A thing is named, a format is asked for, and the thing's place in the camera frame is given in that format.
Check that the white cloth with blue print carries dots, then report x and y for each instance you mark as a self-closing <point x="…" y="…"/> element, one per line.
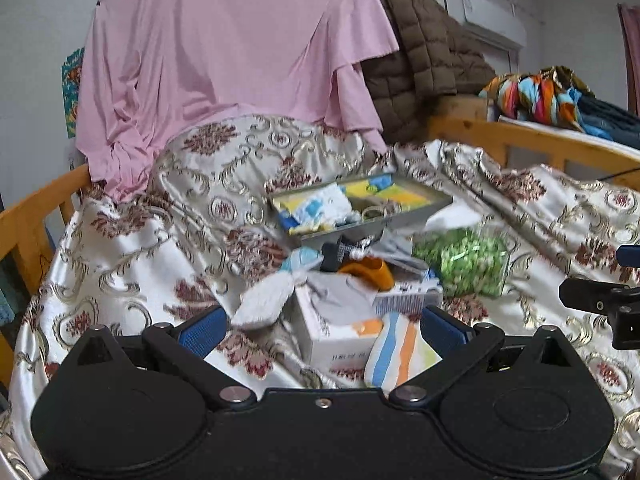
<point x="325" y="210"/>

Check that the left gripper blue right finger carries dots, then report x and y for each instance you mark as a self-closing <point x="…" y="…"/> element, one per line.
<point x="442" y="332"/>

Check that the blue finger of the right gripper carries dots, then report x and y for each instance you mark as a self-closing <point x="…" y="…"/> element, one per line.
<point x="628" y="256"/>

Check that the striped pastel towel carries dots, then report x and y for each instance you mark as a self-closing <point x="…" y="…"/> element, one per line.
<point x="399" y="354"/>

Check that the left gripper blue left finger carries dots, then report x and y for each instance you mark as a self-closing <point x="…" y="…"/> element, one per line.
<point x="192" y="339"/>

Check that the cardboard box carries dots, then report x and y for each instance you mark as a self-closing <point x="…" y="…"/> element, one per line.
<point x="462" y="106"/>

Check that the brown quilted jacket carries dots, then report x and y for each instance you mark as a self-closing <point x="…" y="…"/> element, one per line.
<point x="436" y="57"/>

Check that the grey tray with cartoon picture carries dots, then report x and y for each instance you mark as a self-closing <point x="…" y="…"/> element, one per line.
<point x="418" y="202"/>

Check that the grey cloth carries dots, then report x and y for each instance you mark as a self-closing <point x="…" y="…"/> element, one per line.
<point x="342" y="299"/>

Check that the grey beige drawstring pouch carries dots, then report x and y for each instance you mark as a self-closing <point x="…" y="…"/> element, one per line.
<point x="372" y="207"/>

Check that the white wall air conditioner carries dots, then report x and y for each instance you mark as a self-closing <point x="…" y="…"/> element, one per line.
<point x="489" y="22"/>

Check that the pink draped sheet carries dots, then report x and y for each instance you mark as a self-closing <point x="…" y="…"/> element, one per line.
<point x="153" y="69"/>

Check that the dark blue jeans pile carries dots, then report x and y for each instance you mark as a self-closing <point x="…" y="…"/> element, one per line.
<point x="609" y="122"/>

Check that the white orange medicine box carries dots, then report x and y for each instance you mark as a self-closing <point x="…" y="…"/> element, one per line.
<point x="328" y="347"/>

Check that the white blue small box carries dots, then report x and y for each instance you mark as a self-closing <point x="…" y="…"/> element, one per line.
<point x="409" y="297"/>

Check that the floral satin bedspread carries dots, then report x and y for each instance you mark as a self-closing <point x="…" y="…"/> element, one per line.
<point x="150" y="259"/>

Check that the black patterned sock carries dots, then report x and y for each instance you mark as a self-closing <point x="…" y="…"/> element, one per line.
<point x="335" y="254"/>

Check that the colourful patterned cloth bundle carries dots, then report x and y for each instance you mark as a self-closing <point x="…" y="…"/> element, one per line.
<point x="549" y="97"/>

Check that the white knitted cloth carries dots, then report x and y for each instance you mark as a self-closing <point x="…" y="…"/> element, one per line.
<point x="262" y="304"/>

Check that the light blue packet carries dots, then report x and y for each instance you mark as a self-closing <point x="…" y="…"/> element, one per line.
<point x="302" y="260"/>

